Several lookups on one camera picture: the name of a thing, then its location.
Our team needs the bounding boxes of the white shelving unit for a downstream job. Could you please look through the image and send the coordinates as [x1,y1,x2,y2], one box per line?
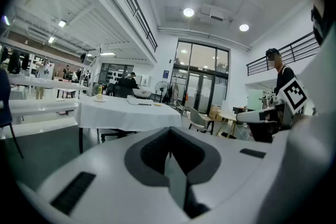
[0,36,91,137]

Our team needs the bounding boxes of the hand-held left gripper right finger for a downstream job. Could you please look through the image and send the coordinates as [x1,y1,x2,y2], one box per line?
[170,126,288,224]

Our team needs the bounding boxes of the black balcony railing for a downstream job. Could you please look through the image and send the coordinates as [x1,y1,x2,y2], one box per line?
[246,31,321,77]
[99,0,158,52]

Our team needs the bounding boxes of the cardboard box pile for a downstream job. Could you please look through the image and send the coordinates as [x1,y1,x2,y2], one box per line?
[208,105,224,122]

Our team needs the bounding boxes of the white portable induction cooktop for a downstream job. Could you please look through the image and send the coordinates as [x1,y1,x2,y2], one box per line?
[127,95,154,106]

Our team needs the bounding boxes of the glass entrance door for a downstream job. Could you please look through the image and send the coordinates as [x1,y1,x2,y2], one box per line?
[170,38,229,115]

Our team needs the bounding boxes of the ceiling air conditioner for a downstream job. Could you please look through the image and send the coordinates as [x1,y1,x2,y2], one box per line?
[201,4,232,22]

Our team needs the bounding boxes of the grey chair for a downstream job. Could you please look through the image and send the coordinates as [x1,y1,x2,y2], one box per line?
[188,106,214,135]

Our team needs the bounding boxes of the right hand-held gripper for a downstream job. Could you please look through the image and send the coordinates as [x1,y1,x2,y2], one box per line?
[236,78,308,143]

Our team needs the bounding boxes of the round wooden table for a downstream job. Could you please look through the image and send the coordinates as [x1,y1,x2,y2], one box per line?
[216,110,238,138]

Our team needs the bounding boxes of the blue chair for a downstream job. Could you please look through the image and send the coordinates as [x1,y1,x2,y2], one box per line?
[0,68,24,159]

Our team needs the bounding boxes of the hanging dark clothes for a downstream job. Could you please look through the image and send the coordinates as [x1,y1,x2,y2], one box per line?
[0,47,31,74]

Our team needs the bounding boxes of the cream frying pan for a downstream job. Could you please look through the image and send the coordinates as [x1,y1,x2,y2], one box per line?
[132,88,153,99]

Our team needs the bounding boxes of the table with white tablecloth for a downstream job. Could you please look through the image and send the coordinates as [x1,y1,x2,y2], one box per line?
[75,94,182,154]

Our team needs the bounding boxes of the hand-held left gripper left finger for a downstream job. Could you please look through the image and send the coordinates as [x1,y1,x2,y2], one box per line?
[15,126,190,224]

